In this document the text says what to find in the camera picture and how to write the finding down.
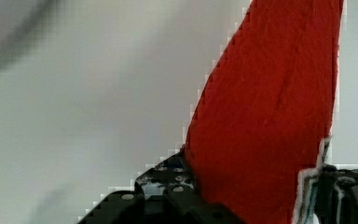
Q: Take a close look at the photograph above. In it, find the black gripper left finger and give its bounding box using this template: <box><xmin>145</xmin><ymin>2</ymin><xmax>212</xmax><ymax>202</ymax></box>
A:
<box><xmin>77</xmin><ymin>150</ymin><xmax>246</xmax><ymax>224</ymax></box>

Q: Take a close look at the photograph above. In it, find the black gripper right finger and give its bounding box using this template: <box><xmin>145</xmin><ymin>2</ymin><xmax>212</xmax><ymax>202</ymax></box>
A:
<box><xmin>314</xmin><ymin>164</ymin><xmax>358</xmax><ymax>224</ymax></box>

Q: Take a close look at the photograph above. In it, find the red plush ketchup bottle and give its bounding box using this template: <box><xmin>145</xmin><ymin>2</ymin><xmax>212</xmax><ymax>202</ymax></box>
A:
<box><xmin>185</xmin><ymin>0</ymin><xmax>344</xmax><ymax>224</ymax></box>

